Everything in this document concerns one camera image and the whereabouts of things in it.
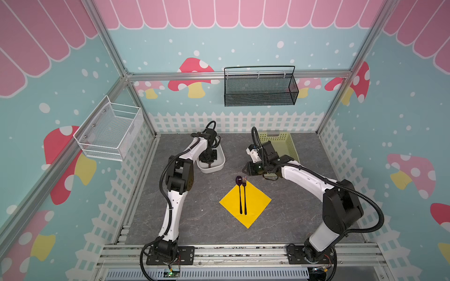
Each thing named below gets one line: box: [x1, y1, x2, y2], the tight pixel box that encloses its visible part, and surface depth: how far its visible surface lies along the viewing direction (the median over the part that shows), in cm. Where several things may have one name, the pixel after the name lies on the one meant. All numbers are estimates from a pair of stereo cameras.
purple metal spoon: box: [235, 175, 244, 215], surface depth 98 cm
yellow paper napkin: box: [219, 180, 272, 229], surface depth 91 cm
